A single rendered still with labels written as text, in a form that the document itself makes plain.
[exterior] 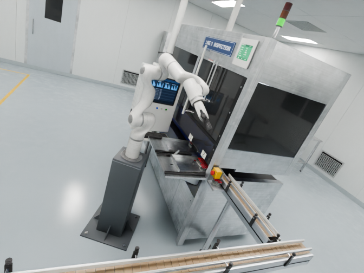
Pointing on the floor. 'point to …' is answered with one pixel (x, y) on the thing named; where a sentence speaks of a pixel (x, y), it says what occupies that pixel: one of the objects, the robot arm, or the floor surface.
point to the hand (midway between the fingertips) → (208, 125)
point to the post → (251, 82)
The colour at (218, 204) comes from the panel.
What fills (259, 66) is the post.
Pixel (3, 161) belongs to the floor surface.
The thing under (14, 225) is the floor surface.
